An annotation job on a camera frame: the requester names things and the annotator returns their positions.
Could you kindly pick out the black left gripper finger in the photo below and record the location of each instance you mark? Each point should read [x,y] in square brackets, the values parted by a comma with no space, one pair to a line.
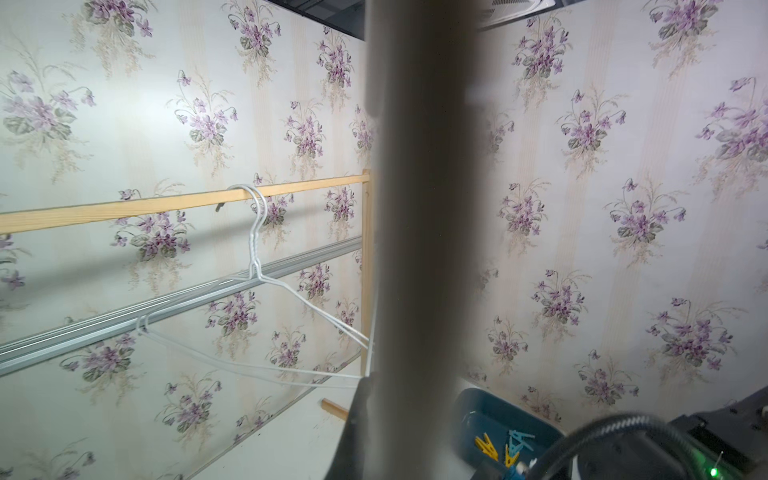
[348,462]

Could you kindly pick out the white hanger of red shirt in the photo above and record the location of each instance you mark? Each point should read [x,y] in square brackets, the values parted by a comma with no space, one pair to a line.
[420,63]

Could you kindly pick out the yellow clothespin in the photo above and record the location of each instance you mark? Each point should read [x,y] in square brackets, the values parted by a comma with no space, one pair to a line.
[511,455]
[485,445]

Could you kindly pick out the teal clothespin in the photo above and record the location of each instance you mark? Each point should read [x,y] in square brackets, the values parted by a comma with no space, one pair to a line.
[518,442]

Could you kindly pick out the white hanger of teal shirt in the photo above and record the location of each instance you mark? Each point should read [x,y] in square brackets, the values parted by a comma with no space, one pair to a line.
[235,306]

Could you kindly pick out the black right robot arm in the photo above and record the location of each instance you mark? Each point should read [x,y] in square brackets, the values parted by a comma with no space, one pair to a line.
[728,443]

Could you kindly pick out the dark teal plastic tub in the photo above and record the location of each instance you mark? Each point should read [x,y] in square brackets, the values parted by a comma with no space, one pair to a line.
[475,412]

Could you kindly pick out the wooden clothes rack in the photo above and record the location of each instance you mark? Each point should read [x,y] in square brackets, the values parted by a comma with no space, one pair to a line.
[33,350]

